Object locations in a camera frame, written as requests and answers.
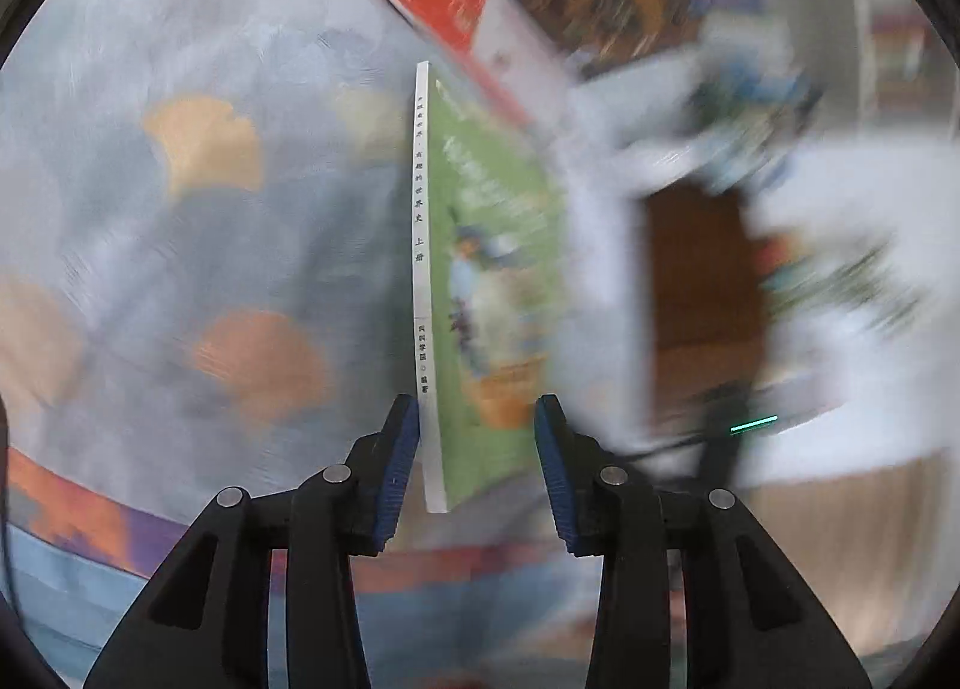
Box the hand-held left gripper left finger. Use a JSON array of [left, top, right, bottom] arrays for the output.
[[82, 394, 422, 689]]

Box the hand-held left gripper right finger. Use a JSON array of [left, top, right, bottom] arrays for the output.
[[534, 393, 875, 689]]

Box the light green cover book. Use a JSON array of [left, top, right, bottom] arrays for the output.
[[414, 61, 575, 512]]

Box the brown wooden cabinet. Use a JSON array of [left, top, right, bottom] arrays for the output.
[[645, 183, 773, 428]]

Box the fan patterned tablecloth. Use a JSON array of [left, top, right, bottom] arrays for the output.
[[0, 0, 601, 689]]

